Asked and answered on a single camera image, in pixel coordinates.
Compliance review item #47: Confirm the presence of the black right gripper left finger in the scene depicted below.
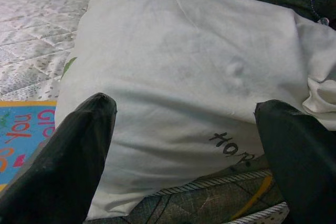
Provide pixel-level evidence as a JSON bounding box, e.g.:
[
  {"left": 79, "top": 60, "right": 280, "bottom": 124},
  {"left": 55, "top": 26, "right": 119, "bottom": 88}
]
[{"left": 0, "top": 92, "right": 118, "bottom": 224}]

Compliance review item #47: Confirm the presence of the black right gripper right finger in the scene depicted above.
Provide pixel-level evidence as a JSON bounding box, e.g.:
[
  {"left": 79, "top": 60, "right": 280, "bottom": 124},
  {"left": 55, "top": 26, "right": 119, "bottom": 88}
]
[{"left": 253, "top": 99, "right": 336, "bottom": 224}]

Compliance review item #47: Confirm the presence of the blue children's book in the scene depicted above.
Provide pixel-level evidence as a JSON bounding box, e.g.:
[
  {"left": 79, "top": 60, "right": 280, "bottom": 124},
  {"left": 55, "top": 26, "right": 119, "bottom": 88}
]
[{"left": 0, "top": 100, "right": 58, "bottom": 193}]

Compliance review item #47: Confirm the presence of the white pillow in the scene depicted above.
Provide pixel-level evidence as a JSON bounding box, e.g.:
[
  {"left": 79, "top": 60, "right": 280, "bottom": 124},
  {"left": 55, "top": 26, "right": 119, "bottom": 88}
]
[{"left": 56, "top": 0, "right": 336, "bottom": 222}]

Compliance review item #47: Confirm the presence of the quilted white mattress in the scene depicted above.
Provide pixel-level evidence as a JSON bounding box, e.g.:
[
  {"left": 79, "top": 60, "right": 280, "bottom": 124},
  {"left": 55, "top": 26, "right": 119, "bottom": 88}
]
[{"left": 0, "top": 0, "right": 289, "bottom": 224}]

